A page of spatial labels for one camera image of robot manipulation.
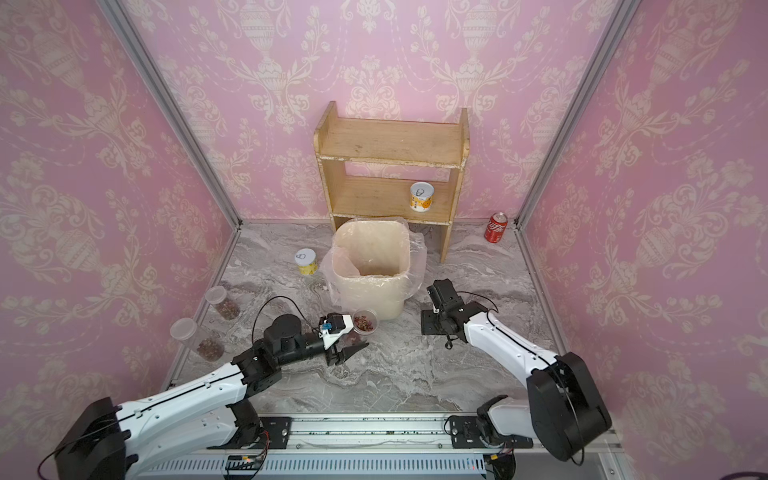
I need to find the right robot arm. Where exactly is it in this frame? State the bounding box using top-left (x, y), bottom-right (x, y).
top-left (421, 279), bottom-right (613, 461)

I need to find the beige trash bin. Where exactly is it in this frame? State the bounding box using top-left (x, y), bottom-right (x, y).
top-left (330, 219), bottom-right (413, 322)

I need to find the clear jar near wall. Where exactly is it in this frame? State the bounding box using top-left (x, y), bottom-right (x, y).
top-left (204, 285), bottom-right (240, 320)

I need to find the yellow can on shelf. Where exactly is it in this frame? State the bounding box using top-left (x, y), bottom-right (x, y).
top-left (410, 182), bottom-right (435, 213)

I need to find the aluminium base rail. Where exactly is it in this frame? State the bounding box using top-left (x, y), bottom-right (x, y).
top-left (126, 413), bottom-right (631, 479)

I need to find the yellow can on floor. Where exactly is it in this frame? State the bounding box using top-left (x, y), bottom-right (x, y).
top-left (294, 248), bottom-right (318, 276)

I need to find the red cola can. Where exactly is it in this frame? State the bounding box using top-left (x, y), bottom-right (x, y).
top-left (484, 212), bottom-right (509, 244)

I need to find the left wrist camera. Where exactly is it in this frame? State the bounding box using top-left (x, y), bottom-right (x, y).
top-left (319, 313), bottom-right (354, 350)

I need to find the wooden two-tier shelf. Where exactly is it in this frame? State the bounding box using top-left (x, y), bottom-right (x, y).
top-left (313, 100), bottom-right (471, 265)

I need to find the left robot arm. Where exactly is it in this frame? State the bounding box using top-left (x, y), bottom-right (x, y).
top-left (48, 313), bottom-right (368, 479)

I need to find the clear jar front left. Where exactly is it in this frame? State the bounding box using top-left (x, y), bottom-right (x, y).
top-left (170, 318), bottom-right (225, 362)

